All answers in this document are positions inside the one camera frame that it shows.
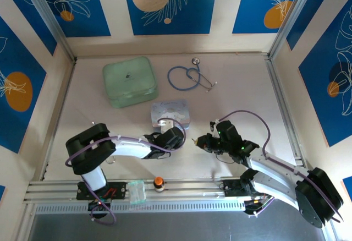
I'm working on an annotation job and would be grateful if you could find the aluminium frame post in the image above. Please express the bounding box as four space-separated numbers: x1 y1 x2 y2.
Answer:
20 0 77 61
268 0 322 59

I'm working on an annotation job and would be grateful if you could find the aluminium frame rail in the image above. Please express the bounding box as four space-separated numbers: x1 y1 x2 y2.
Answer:
23 178 303 202

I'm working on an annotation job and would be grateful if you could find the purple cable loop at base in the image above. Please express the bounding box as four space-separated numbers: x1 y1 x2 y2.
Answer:
88 188 117 226

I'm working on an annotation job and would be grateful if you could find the aluminium side rail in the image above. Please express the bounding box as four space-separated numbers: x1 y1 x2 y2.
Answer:
264 56 306 168
40 58 77 182

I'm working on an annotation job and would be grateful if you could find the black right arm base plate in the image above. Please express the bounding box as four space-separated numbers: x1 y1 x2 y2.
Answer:
222 178 265 198

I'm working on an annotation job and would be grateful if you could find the small bottle with orange cap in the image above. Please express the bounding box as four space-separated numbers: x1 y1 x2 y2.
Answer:
153 177 166 193

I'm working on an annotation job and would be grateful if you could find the clear plastic bag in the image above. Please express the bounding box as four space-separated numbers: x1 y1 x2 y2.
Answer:
127 180 146 205

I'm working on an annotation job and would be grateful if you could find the pastel cartoon tin box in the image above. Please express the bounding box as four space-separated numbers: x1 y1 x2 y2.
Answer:
150 99 193 130

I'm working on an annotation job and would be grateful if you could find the slotted grey cable duct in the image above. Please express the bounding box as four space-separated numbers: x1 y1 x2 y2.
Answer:
35 199 248 215

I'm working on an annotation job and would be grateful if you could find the thin black cable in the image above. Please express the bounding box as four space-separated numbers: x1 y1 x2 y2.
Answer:
214 152 235 165

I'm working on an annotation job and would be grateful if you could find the green square plastic container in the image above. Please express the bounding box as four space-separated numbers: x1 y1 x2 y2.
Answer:
102 56 160 108

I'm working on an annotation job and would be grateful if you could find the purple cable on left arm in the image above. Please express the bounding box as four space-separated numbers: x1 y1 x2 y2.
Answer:
64 118 187 168

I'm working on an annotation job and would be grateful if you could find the blue stethoscope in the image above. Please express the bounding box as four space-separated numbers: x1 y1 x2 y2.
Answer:
167 56 219 94

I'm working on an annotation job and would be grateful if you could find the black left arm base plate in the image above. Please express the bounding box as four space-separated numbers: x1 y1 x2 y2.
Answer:
76 180 129 201

